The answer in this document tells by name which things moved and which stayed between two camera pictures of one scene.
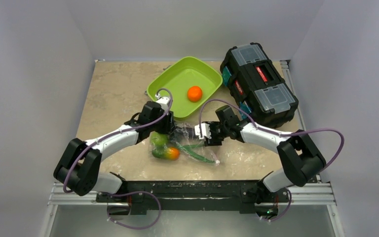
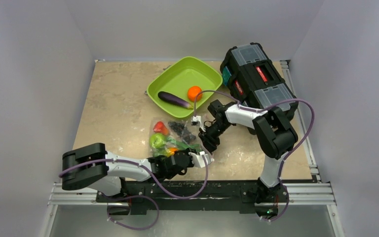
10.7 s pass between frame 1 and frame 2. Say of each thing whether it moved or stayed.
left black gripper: moved
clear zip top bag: stayed
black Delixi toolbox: stayed
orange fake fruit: stayed
